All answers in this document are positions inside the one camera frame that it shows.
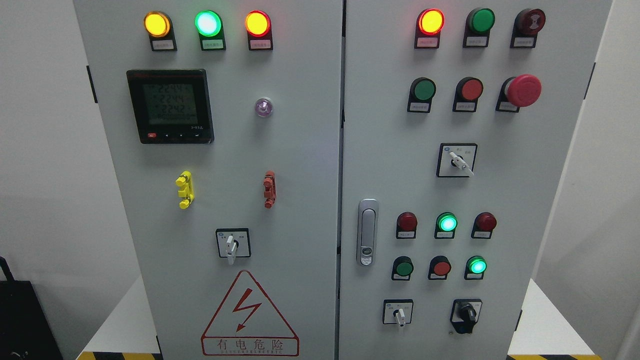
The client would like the white rotary light switch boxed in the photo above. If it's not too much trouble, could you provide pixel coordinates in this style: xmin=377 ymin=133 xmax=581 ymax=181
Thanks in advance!
xmin=215 ymin=227 xmax=252 ymax=265

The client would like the red plastic terminal clip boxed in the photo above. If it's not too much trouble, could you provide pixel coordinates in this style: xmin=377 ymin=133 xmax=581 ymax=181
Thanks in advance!
xmin=263 ymin=170 xmax=277 ymax=209

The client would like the small clear light bulb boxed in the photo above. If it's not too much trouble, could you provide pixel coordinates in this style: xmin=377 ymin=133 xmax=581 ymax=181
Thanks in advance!
xmin=254 ymin=96 xmax=274 ymax=118

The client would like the dark red lamp middle left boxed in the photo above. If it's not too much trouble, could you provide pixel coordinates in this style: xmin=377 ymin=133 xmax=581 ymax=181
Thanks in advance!
xmin=395 ymin=211 xmax=418 ymax=239

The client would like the dark red lamp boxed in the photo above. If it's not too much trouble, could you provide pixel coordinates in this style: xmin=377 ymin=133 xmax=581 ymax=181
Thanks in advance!
xmin=470 ymin=212 xmax=498 ymax=239
xmin=395 ymin=211 xmax=418 ymax=239

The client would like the grey left cabinet door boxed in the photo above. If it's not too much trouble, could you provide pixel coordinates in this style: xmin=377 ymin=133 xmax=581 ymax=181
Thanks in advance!
xmin=73 ymin=0 xmax=343 ymax=360

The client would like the grey cabinet door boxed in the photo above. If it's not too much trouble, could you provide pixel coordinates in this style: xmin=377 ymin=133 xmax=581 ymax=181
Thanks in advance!
xmin=338 ymin=0 xmax=612 ymax=360
xmin=73 ymin=0 xmax=343 ymax=360

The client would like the green push button lower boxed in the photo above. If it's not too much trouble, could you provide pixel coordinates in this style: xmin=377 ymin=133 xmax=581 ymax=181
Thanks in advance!
xmin=391 ymin=256 xmax=414 ymax=281

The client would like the green push button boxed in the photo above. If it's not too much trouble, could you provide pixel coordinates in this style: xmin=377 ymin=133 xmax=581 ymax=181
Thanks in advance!
xmin=406 ymin=77 xmax=437 ymax=114
xmin=391 ymin=256 xmax=414 ymax=281

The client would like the green lit lamp middle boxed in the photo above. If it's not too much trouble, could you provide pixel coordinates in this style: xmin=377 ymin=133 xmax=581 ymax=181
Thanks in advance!
xmin=434 ymin=212 xmax=458 ymax=239

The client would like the yellow plastic terminal clip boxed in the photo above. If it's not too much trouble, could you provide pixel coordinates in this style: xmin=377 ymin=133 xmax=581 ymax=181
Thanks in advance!
xmin=174 ymin=170 xmax=195 ymax=210

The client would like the white rotary selector upper right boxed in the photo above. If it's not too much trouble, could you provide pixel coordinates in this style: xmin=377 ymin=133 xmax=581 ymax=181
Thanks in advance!
xmin=436 ymin=143 xmax=478 ymax=178

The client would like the white rotary selector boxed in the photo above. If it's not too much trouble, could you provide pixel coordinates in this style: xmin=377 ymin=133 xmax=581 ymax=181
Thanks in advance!
xmin=382 ymin=299 xmax=414 ymax=328
xmin=436 ymin=143 xmax=478 ymax=178

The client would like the green push button upper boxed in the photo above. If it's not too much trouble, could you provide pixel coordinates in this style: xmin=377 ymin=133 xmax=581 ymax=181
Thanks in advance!
xmin=406 ymin=77 xmax=437 ymax=114

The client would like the red push button lower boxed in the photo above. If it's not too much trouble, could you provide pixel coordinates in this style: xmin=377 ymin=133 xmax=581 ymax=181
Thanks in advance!
xmin=427 ymin=255 xmax=452 ymax=280

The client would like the red push button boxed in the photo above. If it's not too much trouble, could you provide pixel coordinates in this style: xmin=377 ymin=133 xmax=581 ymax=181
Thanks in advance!
xmin=427 ymin=255 xmax=452 ymax=280
xmin=452 ymin=76 xmax=484 ymax=113

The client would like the grey right cabinet door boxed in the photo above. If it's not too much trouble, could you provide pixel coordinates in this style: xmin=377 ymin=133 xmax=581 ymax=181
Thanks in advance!
xmin=338 ymin=0 xmax=612 ymax=360

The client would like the white rotary selector lower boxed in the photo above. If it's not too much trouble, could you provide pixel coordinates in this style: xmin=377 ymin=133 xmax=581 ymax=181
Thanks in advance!
xmin=382 ymin=299 xmax=414 ymax=328

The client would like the red electrical hazard sticker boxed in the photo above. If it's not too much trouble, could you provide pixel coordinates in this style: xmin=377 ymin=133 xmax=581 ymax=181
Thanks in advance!
xmin=200 ymin=269 xmax=300 ymax=357

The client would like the black digital power meter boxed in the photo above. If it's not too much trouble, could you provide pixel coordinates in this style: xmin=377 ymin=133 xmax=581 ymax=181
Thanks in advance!
xmin=126 ymin=68 xmax=215 ymax=144

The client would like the red-rimmed lit indicator lamp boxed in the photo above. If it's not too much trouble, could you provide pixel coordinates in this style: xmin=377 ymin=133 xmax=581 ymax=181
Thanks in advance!
xmin=245 ymin=10 xmax=274 ymax=51

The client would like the dark red lamp middle right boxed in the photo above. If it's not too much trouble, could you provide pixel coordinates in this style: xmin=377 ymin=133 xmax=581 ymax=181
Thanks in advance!
xmin=470 ymin=212 xmax=498 ymax=239

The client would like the red push button upper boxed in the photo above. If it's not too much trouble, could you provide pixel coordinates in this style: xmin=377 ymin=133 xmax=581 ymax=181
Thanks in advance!
xmin=452 ymin=76 xmax=484 ymax=113

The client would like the green lit button lower right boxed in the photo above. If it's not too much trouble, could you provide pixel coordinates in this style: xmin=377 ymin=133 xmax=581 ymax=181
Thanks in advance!
xmin=464 ymin=255 xmax=487 ymax=280

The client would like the green lit indicator lamp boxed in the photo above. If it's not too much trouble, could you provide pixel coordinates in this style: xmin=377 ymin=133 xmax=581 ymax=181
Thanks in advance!
xmin=194 ymin=9 xmax=226 ymax=51

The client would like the red lit lamp right door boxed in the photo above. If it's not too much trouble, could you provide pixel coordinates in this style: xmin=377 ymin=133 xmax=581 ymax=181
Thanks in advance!
xmin=414 ymin=7 xmax=445 ymax=50

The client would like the red emergency stop mushroom button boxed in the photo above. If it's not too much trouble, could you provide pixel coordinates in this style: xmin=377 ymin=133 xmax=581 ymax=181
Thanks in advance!
xmin=495 ymin=74 xmax=542 ymax=113

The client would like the yellow indicator lamp top left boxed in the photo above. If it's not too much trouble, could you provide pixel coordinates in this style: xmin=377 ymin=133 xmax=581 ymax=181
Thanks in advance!
xmin=143 ymin=11 xmax=178 ymax=51

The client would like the green unlit lamp top right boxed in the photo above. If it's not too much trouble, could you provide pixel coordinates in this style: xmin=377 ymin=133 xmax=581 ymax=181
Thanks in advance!
xmin=462 ymin=7 xmax=496 ymax=48

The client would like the dark red buzzer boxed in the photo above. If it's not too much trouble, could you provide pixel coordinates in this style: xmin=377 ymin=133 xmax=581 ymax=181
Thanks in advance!
xmin=510 ymin=8 xmax=546 ymax=49

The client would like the black bag at left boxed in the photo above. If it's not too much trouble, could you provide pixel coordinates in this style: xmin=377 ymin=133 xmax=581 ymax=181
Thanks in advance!
xmin=0 ymin=257 xmax=63 ymax=360

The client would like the silver cabinet door handle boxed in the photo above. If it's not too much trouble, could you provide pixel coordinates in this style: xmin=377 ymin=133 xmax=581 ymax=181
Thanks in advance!
xmin=356 ymin=198 xmax=379 ymax=266

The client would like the black rotary knob switch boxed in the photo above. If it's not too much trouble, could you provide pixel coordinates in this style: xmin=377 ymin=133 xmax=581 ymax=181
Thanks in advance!
xmin=450 ymin=298 xmax=483 ymax=334

